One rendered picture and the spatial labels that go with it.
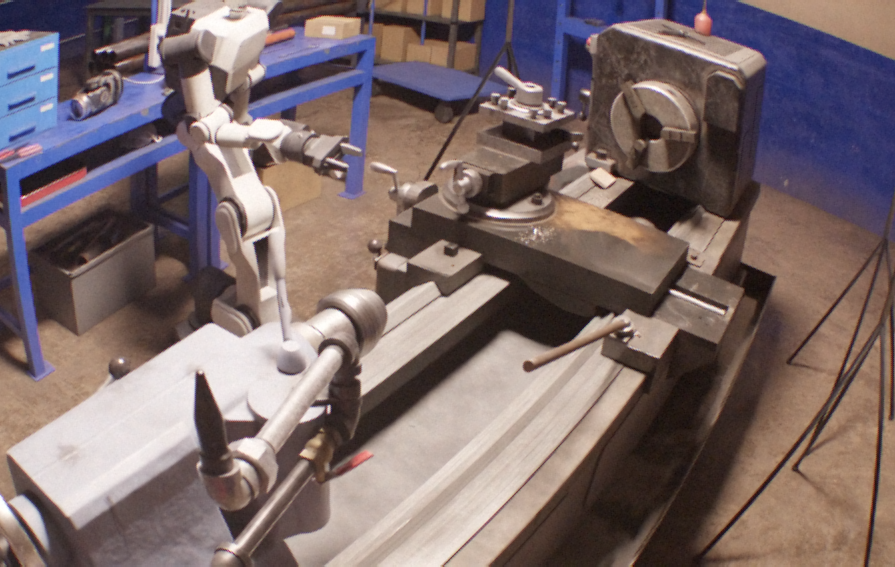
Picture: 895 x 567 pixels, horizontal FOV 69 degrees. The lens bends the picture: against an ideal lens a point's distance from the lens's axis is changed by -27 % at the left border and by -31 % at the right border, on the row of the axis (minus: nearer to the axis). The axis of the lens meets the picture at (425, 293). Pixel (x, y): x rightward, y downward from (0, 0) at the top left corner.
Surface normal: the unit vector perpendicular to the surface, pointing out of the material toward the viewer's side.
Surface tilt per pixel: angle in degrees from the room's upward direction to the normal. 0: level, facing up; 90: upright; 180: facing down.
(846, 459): 0
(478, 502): 0
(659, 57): 90
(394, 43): 90
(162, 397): 0
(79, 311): 90
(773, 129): 90
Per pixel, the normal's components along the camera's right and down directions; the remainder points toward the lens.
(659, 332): 0.07, -0.87
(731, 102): -0.55, 0.37
